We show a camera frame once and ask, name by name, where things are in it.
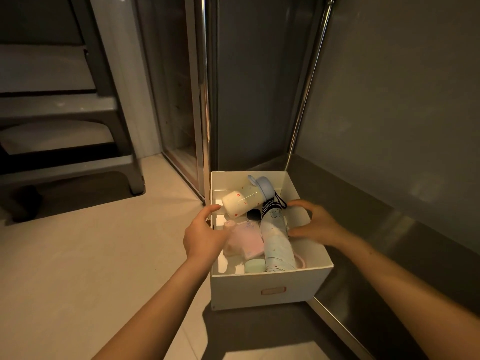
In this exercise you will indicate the pink printed tissue packet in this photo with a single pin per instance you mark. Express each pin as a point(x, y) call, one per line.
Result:
point(247, 243)

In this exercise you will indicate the person's left forearm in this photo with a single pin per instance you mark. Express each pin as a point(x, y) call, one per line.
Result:
point(157, 314)

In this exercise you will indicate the tall steel refrigerator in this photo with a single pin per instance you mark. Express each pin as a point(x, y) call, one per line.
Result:
point(172, 89)

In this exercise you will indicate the person's right forearm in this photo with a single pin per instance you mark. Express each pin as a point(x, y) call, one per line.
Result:
point(420, 296)

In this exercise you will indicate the grey folding step stool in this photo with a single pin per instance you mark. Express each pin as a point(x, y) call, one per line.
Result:
point(56, 108)

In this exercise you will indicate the white thermos bottle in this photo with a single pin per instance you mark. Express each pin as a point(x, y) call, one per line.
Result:
point(240, 200)

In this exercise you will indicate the person's left hand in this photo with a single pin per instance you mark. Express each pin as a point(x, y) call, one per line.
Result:
point(204, 239)

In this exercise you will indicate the small green earbuds case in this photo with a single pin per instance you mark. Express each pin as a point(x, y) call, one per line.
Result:
point(255, 266)

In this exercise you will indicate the person's right hand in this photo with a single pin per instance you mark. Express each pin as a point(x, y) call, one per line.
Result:
point(324, 226)

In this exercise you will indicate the pale blue folding umbrella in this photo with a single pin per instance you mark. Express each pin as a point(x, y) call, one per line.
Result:
point(275, 243)

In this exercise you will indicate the white cardboard storage box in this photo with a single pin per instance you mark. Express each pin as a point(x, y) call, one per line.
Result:
point(240, 292)

